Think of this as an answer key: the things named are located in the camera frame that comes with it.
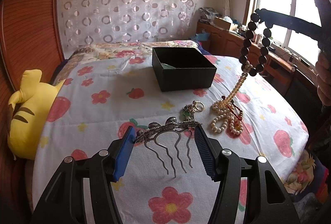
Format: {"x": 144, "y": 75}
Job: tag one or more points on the circle pattern sheer curtain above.
{"x": 86, "y": 22}

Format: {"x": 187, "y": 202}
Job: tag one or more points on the wooden headboard panel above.
{"x": 29, "y": 38}

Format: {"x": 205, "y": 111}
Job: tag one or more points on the yellow striped plush toy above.
{"x": 28, "y": 109}

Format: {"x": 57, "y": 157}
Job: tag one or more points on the person's right hand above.
{"x": 323, "y": 79}

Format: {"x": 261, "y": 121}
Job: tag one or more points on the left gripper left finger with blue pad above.
{"x": 62, "y": 200}

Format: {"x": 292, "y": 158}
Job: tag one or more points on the stack of papers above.
{"x": 208, "y": 14}

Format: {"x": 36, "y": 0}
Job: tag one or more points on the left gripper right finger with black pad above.
{"x": 267, "y": 201}

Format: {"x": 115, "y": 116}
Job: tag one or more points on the silver decorative hair comb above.
{"x": 170, "y": 143}

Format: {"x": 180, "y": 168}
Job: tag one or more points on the cardboard box on cabinet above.
{"x": 219, "y": 22}

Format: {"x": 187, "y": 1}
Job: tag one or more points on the floral strawberry bed quilt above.
{"x": 109, "y": 88}

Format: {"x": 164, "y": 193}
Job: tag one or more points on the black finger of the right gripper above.
{"x": 321, "y": 34}

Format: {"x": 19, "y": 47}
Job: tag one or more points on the black open jewelry box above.
{"x": 179, "y": 68}

